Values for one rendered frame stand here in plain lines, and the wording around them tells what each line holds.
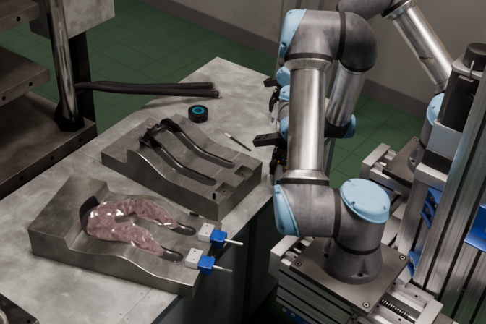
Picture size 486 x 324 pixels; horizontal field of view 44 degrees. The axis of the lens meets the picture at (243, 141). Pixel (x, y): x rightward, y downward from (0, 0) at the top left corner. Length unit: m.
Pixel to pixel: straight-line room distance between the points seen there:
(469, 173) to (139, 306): 0.93
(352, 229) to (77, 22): 1.43
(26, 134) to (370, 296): 1.45
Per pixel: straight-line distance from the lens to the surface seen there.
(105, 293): 1.77
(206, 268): 1.72
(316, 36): 1.43
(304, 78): 1.41
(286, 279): 1.64
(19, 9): 2.14
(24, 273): 1.87
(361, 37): 1.46
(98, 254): 1.76
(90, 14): 2.45
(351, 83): 1.58
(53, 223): 1.83
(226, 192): 1.95
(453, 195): 1.46
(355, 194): 1.39
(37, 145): 2.34
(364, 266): 1.49
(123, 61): 4.40
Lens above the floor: 2.17
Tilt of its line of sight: 37 degrees down
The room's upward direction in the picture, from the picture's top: 4 degrees clockwise
